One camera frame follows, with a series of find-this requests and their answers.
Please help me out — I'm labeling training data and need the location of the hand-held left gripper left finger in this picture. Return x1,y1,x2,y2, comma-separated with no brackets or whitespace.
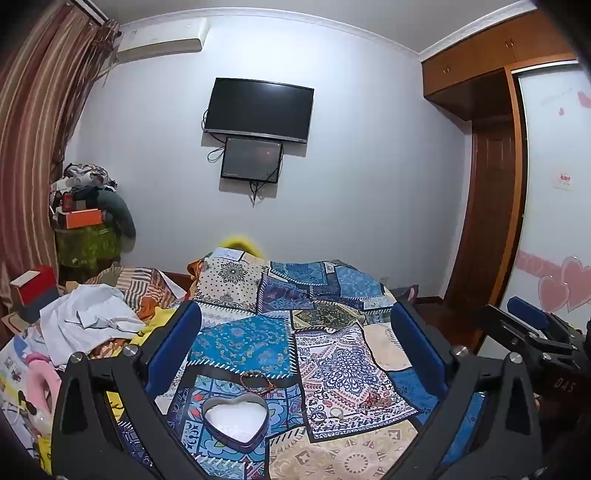
51,300,218,480

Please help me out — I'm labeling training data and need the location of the yellow object behind bed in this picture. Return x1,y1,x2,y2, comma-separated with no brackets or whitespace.
219,233,264,257

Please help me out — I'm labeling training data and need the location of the heart-shaped metal tin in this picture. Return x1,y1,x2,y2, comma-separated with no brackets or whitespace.
202,396,269,448

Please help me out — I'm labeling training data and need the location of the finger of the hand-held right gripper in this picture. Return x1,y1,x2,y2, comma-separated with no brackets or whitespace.
507,296,581,342
479,305,574,359

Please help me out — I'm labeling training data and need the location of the patchwork patterned blanket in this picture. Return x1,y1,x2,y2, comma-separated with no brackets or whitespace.
152,247,490,480

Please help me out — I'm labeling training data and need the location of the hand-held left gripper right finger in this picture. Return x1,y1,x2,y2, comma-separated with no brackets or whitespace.
390,300,543,480

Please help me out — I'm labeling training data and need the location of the black wall television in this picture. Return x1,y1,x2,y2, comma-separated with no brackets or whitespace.
203,78,315,145

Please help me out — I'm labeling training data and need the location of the grey plush pillow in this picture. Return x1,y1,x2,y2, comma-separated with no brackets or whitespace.
97,189,137,241

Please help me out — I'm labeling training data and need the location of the small black wall monitor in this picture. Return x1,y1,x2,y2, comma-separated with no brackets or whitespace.
220,137,284,184

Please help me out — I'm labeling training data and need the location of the white air conditioner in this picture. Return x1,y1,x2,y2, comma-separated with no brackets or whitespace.
115,21,204,63

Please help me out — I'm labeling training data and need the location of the cartoon print sheet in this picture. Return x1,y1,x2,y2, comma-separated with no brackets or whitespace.
0,332,61,462

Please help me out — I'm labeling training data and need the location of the wooden wardrobe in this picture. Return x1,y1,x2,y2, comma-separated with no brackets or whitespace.
421,9,583,333

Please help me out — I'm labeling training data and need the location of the pile of clothes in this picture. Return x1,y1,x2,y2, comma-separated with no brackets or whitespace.
51,161,118,215

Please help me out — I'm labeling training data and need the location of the striped brown curtain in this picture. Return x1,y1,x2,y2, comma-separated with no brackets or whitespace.
0,0,123,324

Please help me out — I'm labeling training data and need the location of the white cloth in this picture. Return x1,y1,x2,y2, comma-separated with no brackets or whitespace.
39,284,146,367

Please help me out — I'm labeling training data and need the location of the pink plush toy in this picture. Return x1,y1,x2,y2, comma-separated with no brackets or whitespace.
18,351,63,416

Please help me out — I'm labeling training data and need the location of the green patterned bag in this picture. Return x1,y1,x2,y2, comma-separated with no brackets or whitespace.
54,222,123,273

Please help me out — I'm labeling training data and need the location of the orange striped quilt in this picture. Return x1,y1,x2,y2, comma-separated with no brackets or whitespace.
85,263,192,321

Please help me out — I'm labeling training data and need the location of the white door with pink hearts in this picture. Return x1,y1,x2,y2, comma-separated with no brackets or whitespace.
475,58,591,352

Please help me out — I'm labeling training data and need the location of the orange box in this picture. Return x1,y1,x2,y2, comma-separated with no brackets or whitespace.
65,209,103,230

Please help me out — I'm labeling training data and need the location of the red box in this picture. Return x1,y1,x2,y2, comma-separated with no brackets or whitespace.
10,265,60,310

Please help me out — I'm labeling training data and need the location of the red beaded bracelet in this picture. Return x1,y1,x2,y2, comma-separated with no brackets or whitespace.
239,370,274,397

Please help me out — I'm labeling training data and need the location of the yellow printed cloth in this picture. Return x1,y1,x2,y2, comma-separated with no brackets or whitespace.
104,305,180,423

